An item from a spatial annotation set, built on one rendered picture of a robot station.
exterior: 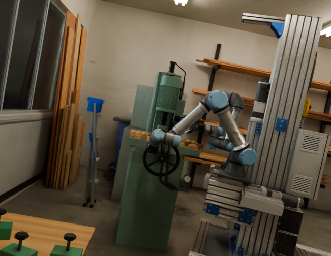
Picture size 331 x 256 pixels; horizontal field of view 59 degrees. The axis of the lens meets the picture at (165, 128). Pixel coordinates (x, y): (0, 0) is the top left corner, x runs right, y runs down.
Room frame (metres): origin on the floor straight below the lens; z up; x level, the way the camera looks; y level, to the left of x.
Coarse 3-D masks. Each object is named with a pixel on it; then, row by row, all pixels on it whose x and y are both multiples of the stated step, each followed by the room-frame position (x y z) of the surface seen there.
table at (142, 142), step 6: (132, 138) 2.38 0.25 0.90; (144, 138) 2.55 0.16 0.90; (132, 144) 2.38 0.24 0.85; (138, 144) 2.39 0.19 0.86; (144, 144) 2.40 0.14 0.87; (180, 150) 2.44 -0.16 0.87; (186, 150) 2.44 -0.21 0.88; (192, 150) 2.45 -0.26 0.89; (198, 150) 2.46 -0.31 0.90; (198, 156) 2.46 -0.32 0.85
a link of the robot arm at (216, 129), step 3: (210, 126) 2.42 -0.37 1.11; (213, 126) 2.43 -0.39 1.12; (216, 126) 2.44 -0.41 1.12; (210, 129) 2.41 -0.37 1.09; (213, 129) 2.41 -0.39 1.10; (216, 129) 2.42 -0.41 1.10; (219, 129) 2.43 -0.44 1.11; (222, 129) 2.44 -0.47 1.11; (210, 132) 2.42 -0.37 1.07; (213, 132) 2.42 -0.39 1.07; (216, 132) 2.42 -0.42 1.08; (219, 132) 2.42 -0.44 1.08; (222, 132) 2.43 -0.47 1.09; (210, 135) 2.43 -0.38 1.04; (213, 135) 2.42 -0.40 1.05; (216, 135) 2.42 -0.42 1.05; (219, 135) 2.43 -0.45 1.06
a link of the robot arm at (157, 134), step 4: (156, 132) 1.85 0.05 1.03; (160, 132) 1.86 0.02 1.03; (152, 136) 1.86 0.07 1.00; (156, 136) 1.84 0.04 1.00; (160, 136) 1.84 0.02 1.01; (164, 136) 1.87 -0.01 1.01; (152, 140) 1.89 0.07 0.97; (156, 140) 1.86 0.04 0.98; (160, 140) 1.87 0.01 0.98; (156, 144) 1.92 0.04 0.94
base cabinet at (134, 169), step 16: (128, 176) 2.39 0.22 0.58; (144, 176) 2.40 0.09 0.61; (176, 176) 2.44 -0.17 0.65; (128, 192) 2.39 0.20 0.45; (144, 192) 2.40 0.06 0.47; (160, 192) 2.42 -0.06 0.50; (176, 192) 2.44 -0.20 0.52; (128, 208) 2.39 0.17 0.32; (144, 208) 2.41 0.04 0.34; (160, 208) 2.43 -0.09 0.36; (128, 224) 2.39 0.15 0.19; (144, 224) 2.41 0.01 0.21; (160, 224) 2.43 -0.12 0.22; (128, 240) 2.40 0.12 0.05; (144, 240) 2.42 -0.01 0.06; (160, 240) 2.43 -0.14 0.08
